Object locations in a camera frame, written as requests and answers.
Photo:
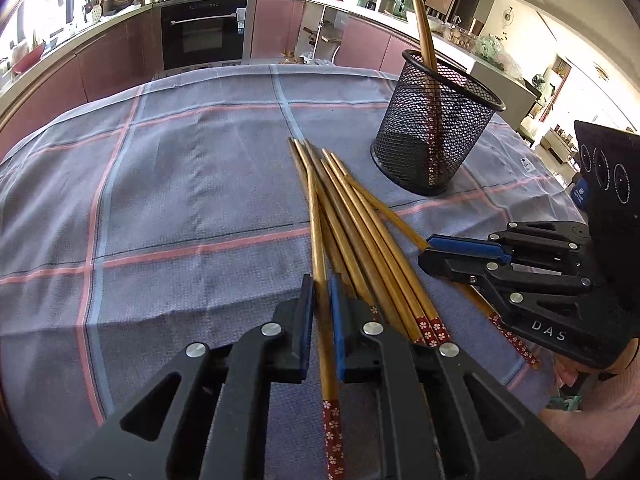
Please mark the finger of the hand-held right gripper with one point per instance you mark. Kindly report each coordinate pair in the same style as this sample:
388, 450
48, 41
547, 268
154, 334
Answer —
465, 247
450, 267

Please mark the wall clock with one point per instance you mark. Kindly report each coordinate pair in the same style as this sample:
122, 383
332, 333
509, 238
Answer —
510, 15

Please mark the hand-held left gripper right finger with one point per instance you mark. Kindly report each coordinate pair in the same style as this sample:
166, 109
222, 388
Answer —
338, 332

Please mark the person's right forearm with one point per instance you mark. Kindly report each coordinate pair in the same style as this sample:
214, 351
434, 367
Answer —
600, 420

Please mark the black mesh utensil holder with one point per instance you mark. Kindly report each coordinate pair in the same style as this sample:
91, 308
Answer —
470, 125

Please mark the white dotted jar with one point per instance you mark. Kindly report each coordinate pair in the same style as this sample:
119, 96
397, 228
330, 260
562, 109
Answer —
94, 12

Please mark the grey plaid tablecloth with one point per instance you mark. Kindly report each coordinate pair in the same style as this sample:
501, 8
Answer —
175, 185

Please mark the blue labelled object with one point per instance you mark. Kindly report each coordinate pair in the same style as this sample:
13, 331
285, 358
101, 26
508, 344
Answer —
580, 192

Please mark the bunch of wooden chopsticks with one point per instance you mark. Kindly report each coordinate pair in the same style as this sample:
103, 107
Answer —
377, 240

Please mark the red-tipped wooden chopstick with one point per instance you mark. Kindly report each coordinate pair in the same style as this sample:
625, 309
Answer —
317, 240
422, 20

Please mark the black built-in oven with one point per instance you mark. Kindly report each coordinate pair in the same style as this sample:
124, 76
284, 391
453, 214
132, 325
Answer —
205, 35

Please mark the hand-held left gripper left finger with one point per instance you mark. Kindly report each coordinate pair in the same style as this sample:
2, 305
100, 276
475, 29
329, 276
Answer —
306, 325

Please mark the red bowl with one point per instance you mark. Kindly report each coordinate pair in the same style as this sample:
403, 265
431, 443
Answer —
29, 60

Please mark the pink kitchen cabinets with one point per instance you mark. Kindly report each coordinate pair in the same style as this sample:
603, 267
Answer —
115, 60

